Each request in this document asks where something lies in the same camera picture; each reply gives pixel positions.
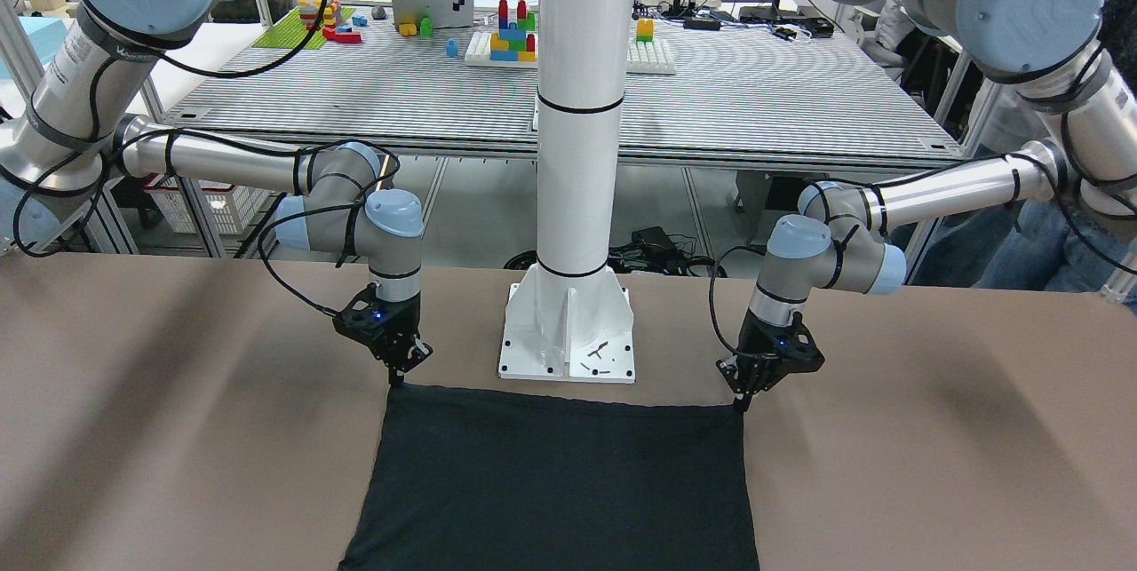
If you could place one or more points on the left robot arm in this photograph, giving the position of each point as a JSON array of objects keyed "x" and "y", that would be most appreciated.
[{"x": 1054, "y": 123}]

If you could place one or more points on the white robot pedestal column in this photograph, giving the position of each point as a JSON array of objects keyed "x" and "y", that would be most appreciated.
[{"x": 569, "y": 318}]

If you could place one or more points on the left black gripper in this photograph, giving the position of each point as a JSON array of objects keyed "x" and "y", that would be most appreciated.
[{"x": 757, "y": 341}]

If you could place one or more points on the grey control box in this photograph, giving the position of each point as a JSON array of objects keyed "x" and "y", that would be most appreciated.
[{"x": 764, "y": 197}]

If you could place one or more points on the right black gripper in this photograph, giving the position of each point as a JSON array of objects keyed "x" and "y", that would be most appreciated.
[{"x": 404, "y": 328}]

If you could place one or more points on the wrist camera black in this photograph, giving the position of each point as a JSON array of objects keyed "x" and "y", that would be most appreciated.
[
  {"x": 816, "y": 359},
  {"x": 364, "y": 318}
]

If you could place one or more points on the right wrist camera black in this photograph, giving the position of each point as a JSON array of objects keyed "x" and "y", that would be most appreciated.
[{"x": 364, "y": 318}]

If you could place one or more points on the green lego baseplate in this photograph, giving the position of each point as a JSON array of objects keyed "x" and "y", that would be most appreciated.
[{"x": 291, "y": 30}]

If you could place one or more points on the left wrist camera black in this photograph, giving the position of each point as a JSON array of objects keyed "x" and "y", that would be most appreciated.
[{"x": 816, "y": 359}]

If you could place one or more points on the striped workbench table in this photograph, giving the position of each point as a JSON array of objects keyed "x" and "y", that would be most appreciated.
[{"x": 735, "y": 99}]

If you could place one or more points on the colourful lego block stack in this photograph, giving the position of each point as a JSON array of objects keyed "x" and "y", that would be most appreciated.
[{"x": 515, "y": 39}]

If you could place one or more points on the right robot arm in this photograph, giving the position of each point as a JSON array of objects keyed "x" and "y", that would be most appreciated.
[{"x": 76, "y": 133}]

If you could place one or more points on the white lego baseplate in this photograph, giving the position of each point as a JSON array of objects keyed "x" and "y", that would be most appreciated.
[{"x": 651, "y": 58}]

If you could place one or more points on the black printed t-shirt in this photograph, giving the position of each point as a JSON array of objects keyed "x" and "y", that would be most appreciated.
[{"x": 469, "y": 479}]

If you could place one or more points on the standing person in grey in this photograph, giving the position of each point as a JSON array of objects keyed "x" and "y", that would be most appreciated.
[{"x": 1029, "y": 245}]

